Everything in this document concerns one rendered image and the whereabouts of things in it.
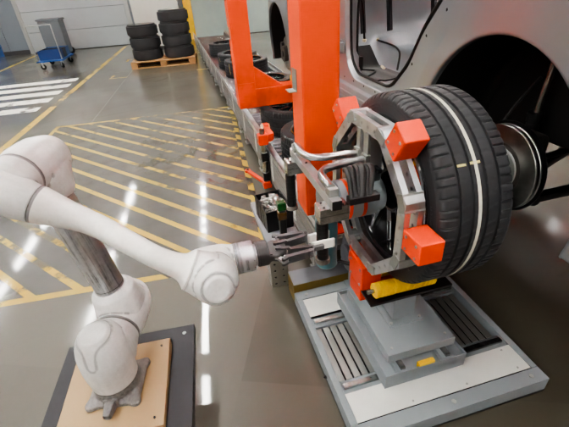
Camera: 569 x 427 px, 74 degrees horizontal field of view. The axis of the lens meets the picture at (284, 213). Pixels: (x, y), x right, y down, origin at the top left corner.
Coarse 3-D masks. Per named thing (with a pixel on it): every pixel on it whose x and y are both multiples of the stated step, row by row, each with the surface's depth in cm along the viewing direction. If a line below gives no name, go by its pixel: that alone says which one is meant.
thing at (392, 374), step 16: (352, 304) 183; (352, 320) 173; (368, 336) 166; (368, 352) 161; (432, 352) 157; (448, 352) 153; (464, 352) 154; (384, 368) 153; (400, 368) 149; (416, 368) 149; (432, 368) 152; (448, 368) 156; (384, 384) 149
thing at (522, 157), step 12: (504, 132) 136; (516, 132) 131; (504, 144) 137; (516, 144) 132; (528, 144) 127; (516, 156) 133; (528, 156) 128; (540, 156) 127; (516, 168) 134; (528, 168) 129; (540, 168) 127; (516, 180) 135; (528, 180) 130; (540, 180) 128; (516, 192) 136; (528, 192) 131; (516, 204) 137
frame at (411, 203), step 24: (360, 120) 120; (384, 120) 114; (336, 144) 144; (384, 144) 107; (408, 168) 106; (408, 192) 104; (408, 216) 105; (360, 240) 151; (384, 264) 124; (408, 264) 114
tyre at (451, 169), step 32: (384, 96) 119; (416, 96) 114; (448, 96) 113; (448, 128) 104; (480, 128) 105; (448, 160) 101; (480, 160) 103; (448, 192) 101; (512, 192) 105; (448, 224) 103; (384, 256) 142; (448, 256) 109; (480, 256) 115
